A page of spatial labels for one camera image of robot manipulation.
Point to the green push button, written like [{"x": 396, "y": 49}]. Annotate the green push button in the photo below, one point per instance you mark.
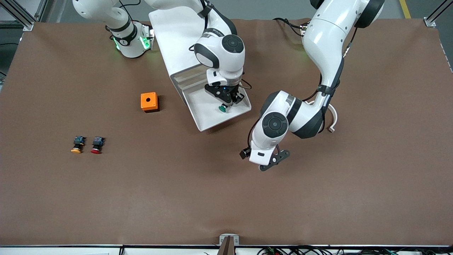
[{"x": 223, "y": 108}]

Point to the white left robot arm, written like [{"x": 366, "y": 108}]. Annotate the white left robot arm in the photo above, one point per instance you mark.
[{"x": 325, "y": 46}]

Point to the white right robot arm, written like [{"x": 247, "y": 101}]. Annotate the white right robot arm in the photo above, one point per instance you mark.
[{"x": 219, "y": 53}]

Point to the orange button box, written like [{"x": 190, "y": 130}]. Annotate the orange button box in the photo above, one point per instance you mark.
[{"x": 148, "y": 102}]

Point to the red push button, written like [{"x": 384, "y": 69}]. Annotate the red push button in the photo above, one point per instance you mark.
[{"x": 96, "y": 145}]

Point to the yellow push button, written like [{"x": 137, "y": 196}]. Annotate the yellow push button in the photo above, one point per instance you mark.
[{"x": 77, "y": 145}]

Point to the white curved bracket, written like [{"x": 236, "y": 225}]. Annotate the white curved bracket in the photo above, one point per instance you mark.
[{"x": 334, "y": 118}]

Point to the grey metal camera bracket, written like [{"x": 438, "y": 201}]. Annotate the grey metal camera bracket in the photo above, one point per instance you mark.
[{"x": 229, "y": 240}]

